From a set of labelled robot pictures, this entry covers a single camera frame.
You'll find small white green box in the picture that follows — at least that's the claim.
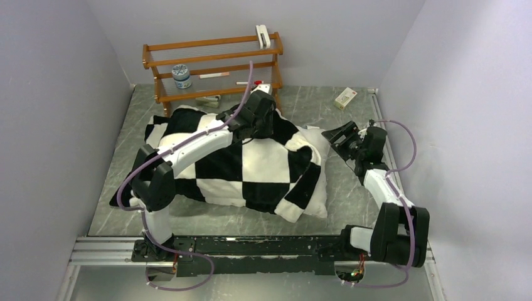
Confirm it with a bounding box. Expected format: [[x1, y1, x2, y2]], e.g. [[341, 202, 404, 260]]
[[333, 87, 358, 110]]

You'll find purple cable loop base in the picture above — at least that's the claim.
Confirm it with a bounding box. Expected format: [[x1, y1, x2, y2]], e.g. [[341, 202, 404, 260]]
[[334, 263, 410, 289], [144, 251, 215, 292]]

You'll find wooden shelf rack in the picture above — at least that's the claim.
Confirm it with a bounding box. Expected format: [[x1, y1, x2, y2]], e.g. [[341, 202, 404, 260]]
[[142, 32, 284, 116]]

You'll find white marker pink cap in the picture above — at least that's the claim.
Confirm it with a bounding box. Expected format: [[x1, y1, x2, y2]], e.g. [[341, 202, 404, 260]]
[[198, 71, 230, 79]]

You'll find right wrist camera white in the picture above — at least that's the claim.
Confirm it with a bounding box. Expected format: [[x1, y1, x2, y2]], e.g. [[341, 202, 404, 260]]
[[358, 119, 375, 139]]

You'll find white pillow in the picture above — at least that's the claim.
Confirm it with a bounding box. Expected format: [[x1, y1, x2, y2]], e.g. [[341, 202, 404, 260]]
[[274, 126, 330, 223]]

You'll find white marker red cap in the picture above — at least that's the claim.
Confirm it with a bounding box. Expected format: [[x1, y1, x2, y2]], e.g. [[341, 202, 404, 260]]
[[235, 80, 264, 86]]

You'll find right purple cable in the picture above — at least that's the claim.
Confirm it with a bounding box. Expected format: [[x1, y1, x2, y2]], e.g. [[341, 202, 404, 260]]
[[370, 119, 418, 271]]

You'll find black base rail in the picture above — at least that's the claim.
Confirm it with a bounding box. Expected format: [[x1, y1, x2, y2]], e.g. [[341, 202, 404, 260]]
[[130, 235, 369, 277]]

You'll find black white checkered pillowcase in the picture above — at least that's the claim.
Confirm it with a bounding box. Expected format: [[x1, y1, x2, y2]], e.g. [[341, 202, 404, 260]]
[[109, 103, 323, 224]]

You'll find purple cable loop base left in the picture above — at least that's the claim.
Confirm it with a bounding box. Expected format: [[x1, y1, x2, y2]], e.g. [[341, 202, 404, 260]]
[[144, 251, 215, 292]]

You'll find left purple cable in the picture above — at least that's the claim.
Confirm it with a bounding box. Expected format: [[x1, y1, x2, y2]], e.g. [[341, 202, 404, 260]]
[[115, 60, 255, 254]]

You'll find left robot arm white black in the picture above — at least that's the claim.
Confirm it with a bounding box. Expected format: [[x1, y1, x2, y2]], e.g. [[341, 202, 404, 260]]
[[116, 84, 276, 252]]

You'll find green white stapler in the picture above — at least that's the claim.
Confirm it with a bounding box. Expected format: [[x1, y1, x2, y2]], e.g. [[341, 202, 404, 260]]
[[195, 95, 221, 108]]

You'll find blue white round jar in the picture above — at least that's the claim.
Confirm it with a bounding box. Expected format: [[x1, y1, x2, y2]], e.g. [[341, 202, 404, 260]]
[[171, 64, 192, 89]]

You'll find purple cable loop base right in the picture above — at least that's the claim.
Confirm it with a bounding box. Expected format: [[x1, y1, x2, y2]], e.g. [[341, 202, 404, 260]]
[[334, 263, 410, 289]]

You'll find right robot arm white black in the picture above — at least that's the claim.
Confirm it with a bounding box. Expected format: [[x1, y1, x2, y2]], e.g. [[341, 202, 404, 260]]
[[322, 120, 430, 267]]

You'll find purple cable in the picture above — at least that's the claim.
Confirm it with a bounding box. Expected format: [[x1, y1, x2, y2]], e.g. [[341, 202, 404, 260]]
[[370, 119, 418, 271], [115, 60, 255, 254]]

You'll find white clip on rack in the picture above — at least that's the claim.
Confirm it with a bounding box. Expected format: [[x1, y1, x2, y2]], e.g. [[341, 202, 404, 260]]
[[255, 24, 271, 50]]

